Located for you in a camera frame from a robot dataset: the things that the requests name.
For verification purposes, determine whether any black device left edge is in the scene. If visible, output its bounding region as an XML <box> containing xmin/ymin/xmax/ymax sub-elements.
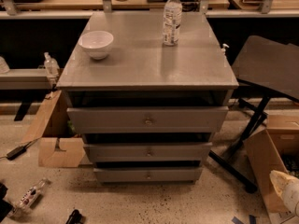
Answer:
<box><xmin>0</xmin><ymin>183</ymin><xmax>13</xmax><ymax>222</ymax></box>

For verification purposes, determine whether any small white pump bottle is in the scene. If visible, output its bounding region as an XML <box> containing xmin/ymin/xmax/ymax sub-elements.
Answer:
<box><xmin>221</xmin><ymin>43</ymin><xmax>230</xmax><ymax>55</ymax></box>

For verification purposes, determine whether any grey top drawer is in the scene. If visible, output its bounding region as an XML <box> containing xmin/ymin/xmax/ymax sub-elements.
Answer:
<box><xmin>67</xmin><ymin>106</ymin><xmax>228</xmax><ymax>133</ymax></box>

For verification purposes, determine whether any cardboard box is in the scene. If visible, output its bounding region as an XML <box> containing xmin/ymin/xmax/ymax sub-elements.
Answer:
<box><xmin>244</xmin><ymin>115</ymin><xmax>299</xmax><ymax>213</ymax></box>
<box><xmin>21</xmin><ymin>91</ymin><xmax>89</xmax><ymax>168</ymax></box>

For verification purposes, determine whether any cardboard box at right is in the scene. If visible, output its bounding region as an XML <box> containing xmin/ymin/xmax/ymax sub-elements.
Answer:
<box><xmin>244</xmin><ymin>115</ymin><xmax>299</xmax><ymax>213</ymax></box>

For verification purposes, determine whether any grey drawer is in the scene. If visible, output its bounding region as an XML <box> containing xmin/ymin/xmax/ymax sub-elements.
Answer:
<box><xmin>93</xmin><ymin>167</ymin><xmax>203</xmax><ymax>183</ymax></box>
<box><xmin>67</xmin><ymin>106</ymin><xmax>228</xmax><ymax>133</ymax></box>
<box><xmin>83</xmin><ymin>142</ymin><xmax>212</xmax><ymax>162</ymax></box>

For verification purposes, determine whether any black power adapter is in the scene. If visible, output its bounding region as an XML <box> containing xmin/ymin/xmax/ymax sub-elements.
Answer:
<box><xmin>7</xmin><ymin>140</ymin><xmax>36</xmax><ymax>161</ymax></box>

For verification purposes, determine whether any grey bottom drawer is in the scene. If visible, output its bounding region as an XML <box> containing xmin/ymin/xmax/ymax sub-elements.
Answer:
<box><xmin>93</xmin><ymin>167</ymin><xmax>203</xmax><ymax>183</ymax></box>

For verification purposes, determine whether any plastic bottle on floor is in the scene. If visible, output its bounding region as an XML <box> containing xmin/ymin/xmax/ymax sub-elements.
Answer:
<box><xmin>7</xmin><ymin>177</ymin><xmax>50</xmax><ymax>217</ymax></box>

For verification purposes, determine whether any grey drawer cabinet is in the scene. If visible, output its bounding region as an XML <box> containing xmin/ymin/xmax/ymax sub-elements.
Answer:
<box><xmin>55</xmin><ymin>10</ymin><xmax>240</xmax><ymax>184</ymax></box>

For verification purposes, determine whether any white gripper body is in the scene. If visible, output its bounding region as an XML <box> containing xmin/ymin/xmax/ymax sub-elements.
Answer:
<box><xmin>282</xmin><ymin>182</ymin><xmax>299</xmax><ymax>217</ymax></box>

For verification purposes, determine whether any grey low shelf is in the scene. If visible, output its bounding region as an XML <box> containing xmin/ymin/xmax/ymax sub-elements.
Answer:
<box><xmin>0</xmin><ymin>69</ymin><xmax>58</xmax><ymax>90</ymax></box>

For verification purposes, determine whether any white ceramic bowl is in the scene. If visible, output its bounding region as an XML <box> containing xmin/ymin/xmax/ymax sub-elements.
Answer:
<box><xmin>78</xmin><ymin>31</ymin><xmax>114</xmax><ymax>60</ymax></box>

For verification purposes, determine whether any clear bottle far left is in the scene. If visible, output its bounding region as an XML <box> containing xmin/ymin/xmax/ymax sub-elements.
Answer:
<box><xmin>0</xmin><ymin>56</ymin><xmax>9</xmax><ymax>74</ymax></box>

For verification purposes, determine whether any sanitizer bottle on shelf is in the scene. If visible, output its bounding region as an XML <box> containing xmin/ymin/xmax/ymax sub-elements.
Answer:
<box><xmin>44</xmin><ymin>52</ymin><xmax>60</xmax><ymax>77</ymax></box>

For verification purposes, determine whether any black folding side table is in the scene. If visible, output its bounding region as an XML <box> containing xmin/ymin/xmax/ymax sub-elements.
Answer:
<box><xmin>208</xmin><ymin>35</ymin><xmax>299</xmax><ymax>193</ymax></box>

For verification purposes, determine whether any black object bottom edge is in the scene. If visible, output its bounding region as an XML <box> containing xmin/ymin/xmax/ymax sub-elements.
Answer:
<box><xmin>65</xmin><ymin>209</ymin><xmax>83</xmax><ymax>224</ymax></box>

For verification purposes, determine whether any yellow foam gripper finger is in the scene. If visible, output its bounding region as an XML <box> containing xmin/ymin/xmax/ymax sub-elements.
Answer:
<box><xmin>269</xmin><ymin>170</ymin><xmax>299</xmax><ymax>200</ymax></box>

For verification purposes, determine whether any clear plastic water bottle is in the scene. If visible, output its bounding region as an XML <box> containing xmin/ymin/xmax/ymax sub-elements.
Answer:
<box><xmin>163</xmin><ymin>0</ymin><xmax>182</xmax><ymax>46</ymax></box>

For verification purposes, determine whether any grey middle drawer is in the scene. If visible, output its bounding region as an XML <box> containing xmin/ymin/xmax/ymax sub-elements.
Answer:
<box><xmin>83</xmin><ymin>142</ymin><xmax>212</xmax><ymax>162</ymax></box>

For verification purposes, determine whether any cardboard box at left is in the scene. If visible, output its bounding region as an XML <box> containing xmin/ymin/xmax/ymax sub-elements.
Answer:
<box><xmin>21</xmin><ymin>91</ymin><xmax>89</xmax><ymax>168</ymax></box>

